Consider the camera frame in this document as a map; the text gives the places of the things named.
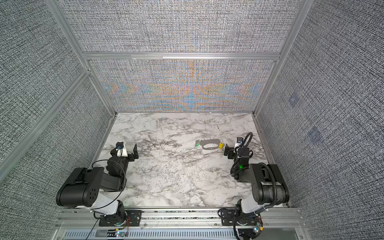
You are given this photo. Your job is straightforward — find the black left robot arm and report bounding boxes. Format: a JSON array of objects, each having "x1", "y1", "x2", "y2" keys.
[{"x1": 56, "y1": 142, "x2": 139, "y2": 227}]

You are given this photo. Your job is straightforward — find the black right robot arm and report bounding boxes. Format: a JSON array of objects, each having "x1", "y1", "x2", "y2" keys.
[{"x1": 220, "y1": 146, "x2": 290, "y2": 226}]

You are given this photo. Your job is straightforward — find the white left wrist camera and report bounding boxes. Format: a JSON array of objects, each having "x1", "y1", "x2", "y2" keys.
[{"x1": 116, "y1": 142, "x2": 128, "y2": 157}]

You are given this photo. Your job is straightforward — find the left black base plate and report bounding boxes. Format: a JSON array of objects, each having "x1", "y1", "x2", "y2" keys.
[{"x1": 99, "y1": 210, "x2": 143, "y2": 228}]

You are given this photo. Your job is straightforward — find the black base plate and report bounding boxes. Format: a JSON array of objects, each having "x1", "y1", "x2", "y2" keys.
[
  {"x1": 218, "y1": 208, "x2": 262, "y2": 226},
  {"x1": 99, "y1": 210, "x2": 143, "y2": 228}
]

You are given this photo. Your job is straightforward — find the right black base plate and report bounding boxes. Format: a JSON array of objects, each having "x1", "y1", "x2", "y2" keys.
[{"x1": 218, "y1": 208, "x2": 262, "y2": 226}]

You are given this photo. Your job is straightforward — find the slotted grey cable duct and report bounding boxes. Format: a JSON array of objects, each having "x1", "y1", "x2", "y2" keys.
[{"x1": 60, "y1": 229, "x2": 236, "y2": 240}]

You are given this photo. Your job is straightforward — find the aluminium front rail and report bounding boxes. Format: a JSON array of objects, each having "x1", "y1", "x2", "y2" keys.
[{"x1": 54, "y1": 207, "x2": 308, "y2": 230}]

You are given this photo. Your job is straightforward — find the aluminium enclosure frame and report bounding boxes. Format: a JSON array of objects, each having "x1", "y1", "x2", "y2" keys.
[{"x1": 1, "y1": 1, "x2": 306, "y2": 210}]

